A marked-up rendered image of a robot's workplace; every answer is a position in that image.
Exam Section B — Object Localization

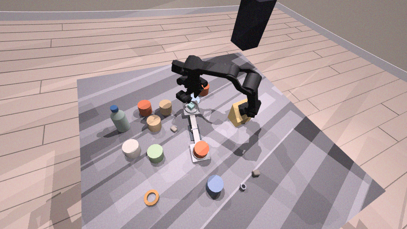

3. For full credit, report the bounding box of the tan cardboard cylinder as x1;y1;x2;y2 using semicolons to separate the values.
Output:
147;115;162;132
159;100;172;115

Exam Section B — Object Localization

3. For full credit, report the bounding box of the orange ring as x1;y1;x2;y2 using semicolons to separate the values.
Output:
144;190;159;206

